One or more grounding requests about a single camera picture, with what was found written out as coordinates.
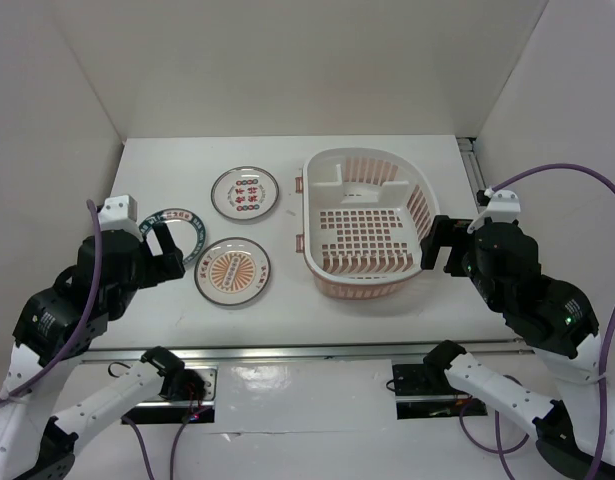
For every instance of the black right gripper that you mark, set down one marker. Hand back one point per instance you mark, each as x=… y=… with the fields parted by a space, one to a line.
x=449 y=231

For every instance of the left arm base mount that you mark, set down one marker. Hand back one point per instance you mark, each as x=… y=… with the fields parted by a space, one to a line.
x=190 y=395

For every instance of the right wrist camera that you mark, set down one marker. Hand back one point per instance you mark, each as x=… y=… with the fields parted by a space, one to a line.
x=497 y=206

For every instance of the aluminium side rail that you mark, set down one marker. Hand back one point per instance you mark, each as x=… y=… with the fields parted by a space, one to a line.
x=471 y=164

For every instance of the orange sunburst white plate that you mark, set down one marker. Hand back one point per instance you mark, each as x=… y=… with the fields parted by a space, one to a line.
x=232 y=272

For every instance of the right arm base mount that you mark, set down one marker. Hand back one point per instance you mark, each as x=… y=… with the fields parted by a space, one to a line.
x=416 y=397

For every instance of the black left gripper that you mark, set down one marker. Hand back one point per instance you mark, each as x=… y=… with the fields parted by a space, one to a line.
x=163 y=265

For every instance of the aluminium front rail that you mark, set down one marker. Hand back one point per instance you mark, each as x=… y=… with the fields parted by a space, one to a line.
x=309 y=352

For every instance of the red character white plate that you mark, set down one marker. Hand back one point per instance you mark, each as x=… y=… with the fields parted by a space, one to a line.
x=245 y=193

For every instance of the green rimmed white plate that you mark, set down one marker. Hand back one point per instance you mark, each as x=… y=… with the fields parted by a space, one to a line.
x=186 y=227

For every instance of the white pink dish rack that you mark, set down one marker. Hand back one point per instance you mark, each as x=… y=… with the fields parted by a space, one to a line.
x=365 y=212

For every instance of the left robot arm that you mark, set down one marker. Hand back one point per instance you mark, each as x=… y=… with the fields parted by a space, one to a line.
x=54 y=330

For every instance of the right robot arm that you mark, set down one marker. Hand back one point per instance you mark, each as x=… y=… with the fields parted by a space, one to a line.
x=574 y=434

